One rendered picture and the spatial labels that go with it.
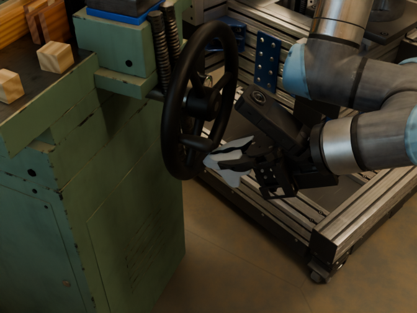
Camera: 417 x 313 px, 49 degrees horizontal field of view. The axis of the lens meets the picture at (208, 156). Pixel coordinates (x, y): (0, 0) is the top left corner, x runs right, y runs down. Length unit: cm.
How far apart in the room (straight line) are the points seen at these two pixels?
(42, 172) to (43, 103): 14
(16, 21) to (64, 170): 28
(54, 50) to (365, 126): 48
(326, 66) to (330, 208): 88
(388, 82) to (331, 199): 90
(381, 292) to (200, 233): 62
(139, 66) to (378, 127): 40
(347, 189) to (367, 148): 99
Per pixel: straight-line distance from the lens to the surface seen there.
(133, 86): 78
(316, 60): 67
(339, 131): 60
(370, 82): 66
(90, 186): 91
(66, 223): 90
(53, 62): 77
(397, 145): 58
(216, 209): 172
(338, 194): 155
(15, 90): 73
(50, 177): 82
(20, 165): 86
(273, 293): 152
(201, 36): 74
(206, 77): 113
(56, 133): 78
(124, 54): 79
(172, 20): 80
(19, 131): 72
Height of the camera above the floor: 128
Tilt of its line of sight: 41 degrees down
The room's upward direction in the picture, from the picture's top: straight up
